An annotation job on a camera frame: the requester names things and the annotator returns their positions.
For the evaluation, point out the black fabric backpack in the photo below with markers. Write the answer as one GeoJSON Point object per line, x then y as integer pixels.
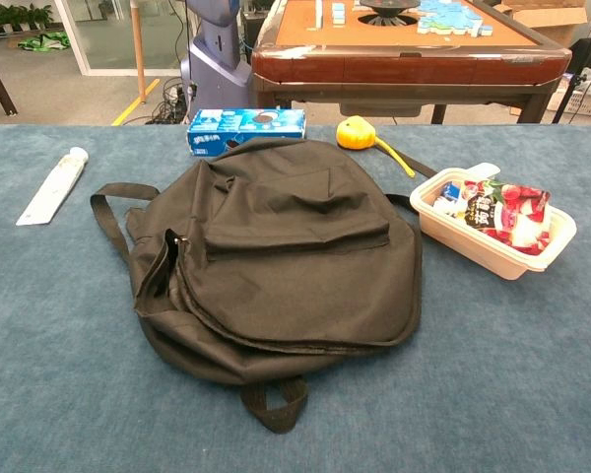
{"type": "Point", "coordinates": [295, 276]}

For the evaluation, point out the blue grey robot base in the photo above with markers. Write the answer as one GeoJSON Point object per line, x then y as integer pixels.
{"type": "Point", "coordinates": [216, 74]}

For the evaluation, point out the yellow tape measure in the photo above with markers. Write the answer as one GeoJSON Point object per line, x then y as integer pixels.
{"type": "Point", "coordinates": [355, 133]}

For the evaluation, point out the blue cookie box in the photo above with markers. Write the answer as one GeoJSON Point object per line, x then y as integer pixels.
{"type": "Point", "coordinates": [246, 125]}

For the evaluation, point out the small blue white carton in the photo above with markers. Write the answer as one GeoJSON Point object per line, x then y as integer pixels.
{"type": "Point", "coordinates": [452, 191]}

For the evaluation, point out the beige plastic tray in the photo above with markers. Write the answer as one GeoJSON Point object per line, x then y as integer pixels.
{"type": "Point", "coordinates": [473, 246]}

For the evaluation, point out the mint green spatula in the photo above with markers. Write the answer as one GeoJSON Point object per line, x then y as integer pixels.
{"type": "Point", "coordinates": [485, 170]}

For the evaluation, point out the brown mahjong table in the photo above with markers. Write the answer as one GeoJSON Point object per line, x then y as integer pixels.
{"type": "Point", "coordinates": [404, 64]}

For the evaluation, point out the red snack pouch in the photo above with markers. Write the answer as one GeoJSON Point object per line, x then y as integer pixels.
{"type": "Point", "coordinates": [512, 217]}

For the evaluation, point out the wooden pole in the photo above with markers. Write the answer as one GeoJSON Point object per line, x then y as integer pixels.
{"type": "Point", "coordinates": [139, 54]}

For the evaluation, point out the blue felt table cover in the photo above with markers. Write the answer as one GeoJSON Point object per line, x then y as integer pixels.
{"type": "Point", "coordinates": [79, 345]}

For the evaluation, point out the white toothpaste tube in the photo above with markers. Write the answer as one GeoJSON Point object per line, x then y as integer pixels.
{"type": "Point", "coordinates": [54, 184]}

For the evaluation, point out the heap of blue mahjong tiles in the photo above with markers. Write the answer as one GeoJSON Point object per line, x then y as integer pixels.
{"type": "Point", "coordinates": [448, 17]}

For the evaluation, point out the green cloth on floor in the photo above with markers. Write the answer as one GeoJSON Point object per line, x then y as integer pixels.
{"type": "Point", "coordinates": [44, 42]}

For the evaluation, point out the white plastic basket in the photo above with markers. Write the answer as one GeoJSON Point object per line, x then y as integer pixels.
{"type": "Point", "coordinates": [588, 101]}

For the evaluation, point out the black tripod stand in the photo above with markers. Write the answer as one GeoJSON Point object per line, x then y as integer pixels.
{"type": "Point", "coordinates": [578, 69]}

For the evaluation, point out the cardboard box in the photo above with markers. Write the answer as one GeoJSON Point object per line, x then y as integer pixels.
{"type": "Point", "coordinates": [551, 20]}

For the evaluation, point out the row of green plants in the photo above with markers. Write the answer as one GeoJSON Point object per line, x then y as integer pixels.
{"type": "Point", "coordinates": [15, 15]}

